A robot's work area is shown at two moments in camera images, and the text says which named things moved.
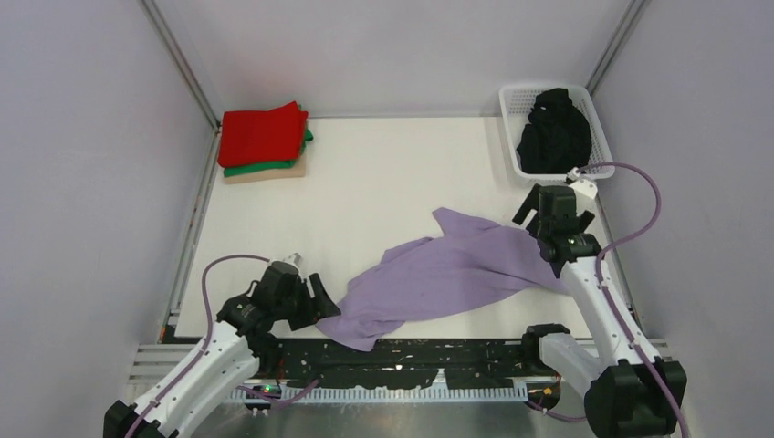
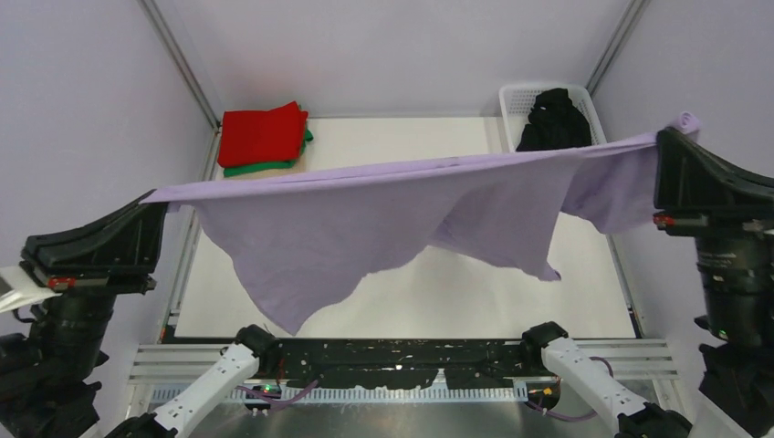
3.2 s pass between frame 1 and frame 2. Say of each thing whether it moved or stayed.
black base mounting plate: stayed
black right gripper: moved
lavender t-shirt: moved
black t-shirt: stayed
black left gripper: moved
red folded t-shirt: stayed
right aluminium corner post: stayed
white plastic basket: stayed
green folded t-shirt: stayed
